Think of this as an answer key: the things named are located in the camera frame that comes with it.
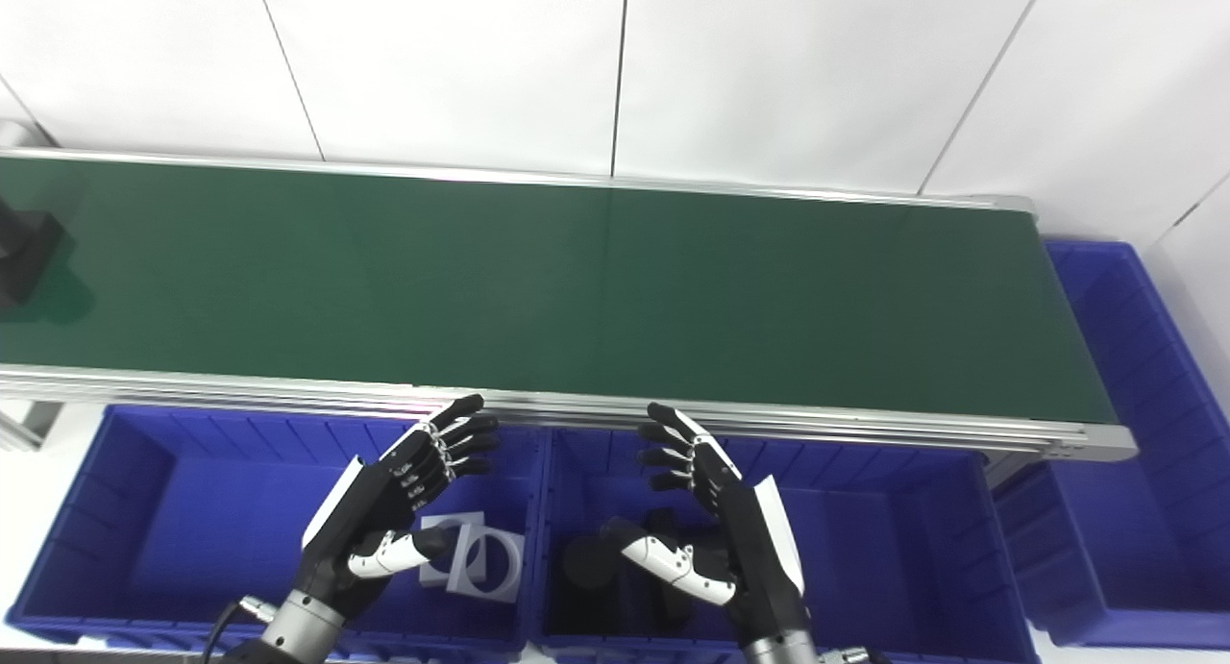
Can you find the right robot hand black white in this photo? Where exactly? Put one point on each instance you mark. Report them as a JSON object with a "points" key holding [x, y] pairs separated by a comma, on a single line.
{"points": [[754, 549]]}

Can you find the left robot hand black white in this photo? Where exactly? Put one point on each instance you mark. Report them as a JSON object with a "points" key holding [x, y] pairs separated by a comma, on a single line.
{"points": [[365, 510]]}

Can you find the black cylinder-on-block part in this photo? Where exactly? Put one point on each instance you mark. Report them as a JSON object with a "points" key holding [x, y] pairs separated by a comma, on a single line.
{"points": [[24, 251]]}

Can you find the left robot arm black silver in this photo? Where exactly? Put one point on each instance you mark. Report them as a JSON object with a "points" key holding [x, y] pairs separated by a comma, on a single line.
{"points": [[298, 630]]}

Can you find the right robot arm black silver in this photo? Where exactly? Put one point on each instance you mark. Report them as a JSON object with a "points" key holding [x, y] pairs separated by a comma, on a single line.
{"points": [[780, 650]]}

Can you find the blue bin with black parts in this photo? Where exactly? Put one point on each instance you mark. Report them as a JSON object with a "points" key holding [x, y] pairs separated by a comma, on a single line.
{"points": [[884, 568]]}

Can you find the black cylinder part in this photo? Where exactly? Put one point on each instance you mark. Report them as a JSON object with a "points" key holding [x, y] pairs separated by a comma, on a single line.
{"points": [[588, 582]]}

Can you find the blue bin with white parts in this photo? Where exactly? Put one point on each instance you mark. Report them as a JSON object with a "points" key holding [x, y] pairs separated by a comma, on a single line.
{"points": [[192, 529]]}

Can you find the empty blue plastic bin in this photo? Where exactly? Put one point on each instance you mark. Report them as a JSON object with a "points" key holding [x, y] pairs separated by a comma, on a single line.
{"points": [[1124, 510]]}

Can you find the green conveyor belt aluminium frame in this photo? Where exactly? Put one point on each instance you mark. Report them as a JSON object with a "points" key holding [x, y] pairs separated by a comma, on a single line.
{"points": [[577, 299]]}

